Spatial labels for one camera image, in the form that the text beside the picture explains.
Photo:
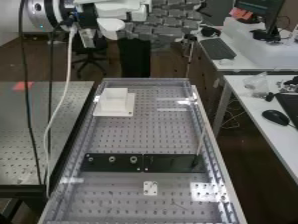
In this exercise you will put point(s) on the small white box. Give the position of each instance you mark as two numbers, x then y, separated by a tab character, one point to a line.
115	101

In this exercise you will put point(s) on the black computer monitor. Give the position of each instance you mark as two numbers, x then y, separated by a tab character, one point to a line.
261	10

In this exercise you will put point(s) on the black plate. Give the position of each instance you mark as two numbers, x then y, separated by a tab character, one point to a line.
120	163

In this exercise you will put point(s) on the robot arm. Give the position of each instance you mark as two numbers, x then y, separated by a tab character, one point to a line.
111	10

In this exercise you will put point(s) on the white desk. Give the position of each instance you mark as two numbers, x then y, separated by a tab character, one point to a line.
261	110
248	65

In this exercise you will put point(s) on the black computer mouse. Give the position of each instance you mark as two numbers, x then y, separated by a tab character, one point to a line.
276	117

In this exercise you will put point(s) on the clear box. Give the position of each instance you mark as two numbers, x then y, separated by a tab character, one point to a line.
147	140

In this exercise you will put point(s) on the clear plastic bag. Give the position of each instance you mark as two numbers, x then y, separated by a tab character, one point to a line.
257	85

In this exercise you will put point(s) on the black office chair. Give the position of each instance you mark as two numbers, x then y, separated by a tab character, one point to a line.
88	60

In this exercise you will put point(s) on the small white square plate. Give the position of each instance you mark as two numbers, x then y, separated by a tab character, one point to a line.
151	188

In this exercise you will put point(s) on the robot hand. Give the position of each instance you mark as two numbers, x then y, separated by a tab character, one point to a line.
173	23

